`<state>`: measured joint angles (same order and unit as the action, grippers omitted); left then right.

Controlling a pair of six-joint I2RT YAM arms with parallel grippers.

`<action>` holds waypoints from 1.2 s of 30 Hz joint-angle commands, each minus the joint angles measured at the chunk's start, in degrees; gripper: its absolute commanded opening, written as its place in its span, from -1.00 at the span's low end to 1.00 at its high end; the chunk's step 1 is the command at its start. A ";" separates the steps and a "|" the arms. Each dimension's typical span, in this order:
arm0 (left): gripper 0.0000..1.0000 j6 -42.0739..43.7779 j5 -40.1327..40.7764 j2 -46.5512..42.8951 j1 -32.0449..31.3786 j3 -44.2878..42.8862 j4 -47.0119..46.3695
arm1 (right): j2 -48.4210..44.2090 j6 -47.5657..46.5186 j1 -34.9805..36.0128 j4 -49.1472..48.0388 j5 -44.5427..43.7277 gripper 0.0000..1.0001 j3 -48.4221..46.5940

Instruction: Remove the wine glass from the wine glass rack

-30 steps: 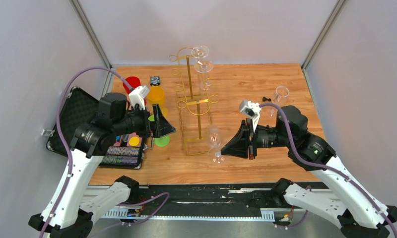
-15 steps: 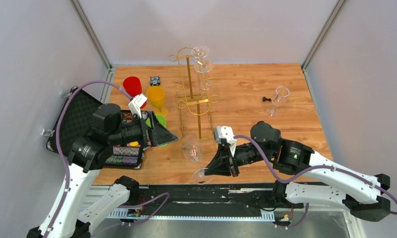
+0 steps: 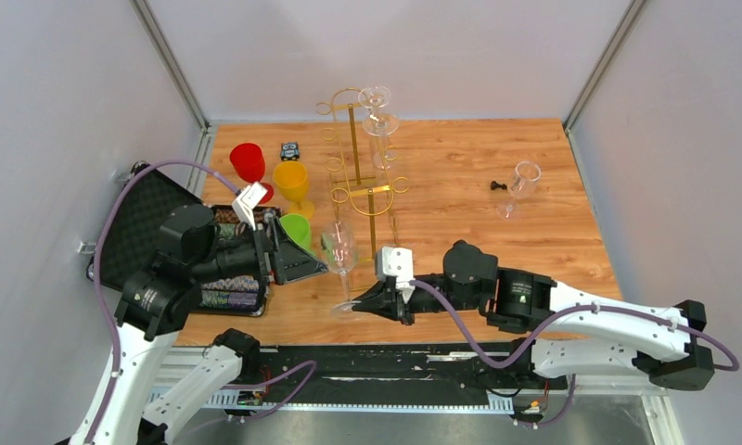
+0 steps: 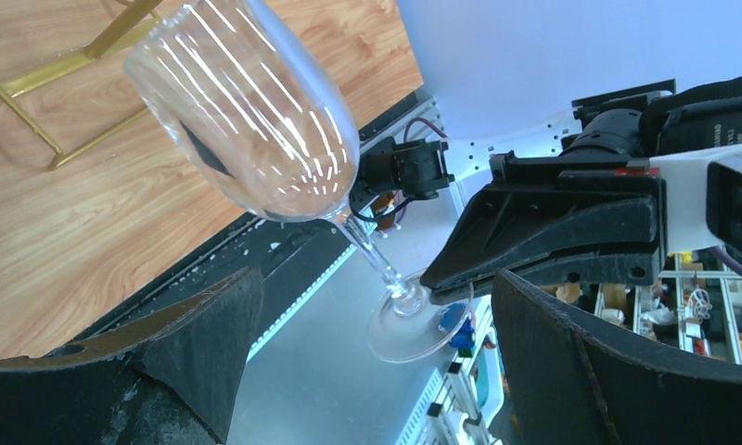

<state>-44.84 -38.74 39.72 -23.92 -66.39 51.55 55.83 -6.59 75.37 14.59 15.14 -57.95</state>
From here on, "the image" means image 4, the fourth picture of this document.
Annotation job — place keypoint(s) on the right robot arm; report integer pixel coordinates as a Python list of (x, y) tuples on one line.
[(471, 159)]

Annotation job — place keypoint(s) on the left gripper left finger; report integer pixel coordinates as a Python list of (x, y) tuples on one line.
[(170, 377)]

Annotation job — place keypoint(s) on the white plastic bin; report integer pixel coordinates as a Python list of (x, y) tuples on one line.
[(480, 391)]

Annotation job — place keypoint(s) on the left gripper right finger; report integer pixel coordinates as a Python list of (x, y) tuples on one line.
[(577, 379)]

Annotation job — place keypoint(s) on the blue toy car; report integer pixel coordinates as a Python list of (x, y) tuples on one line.
[(460, 318)]

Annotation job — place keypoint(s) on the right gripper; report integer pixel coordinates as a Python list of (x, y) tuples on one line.
[(587, 232)]

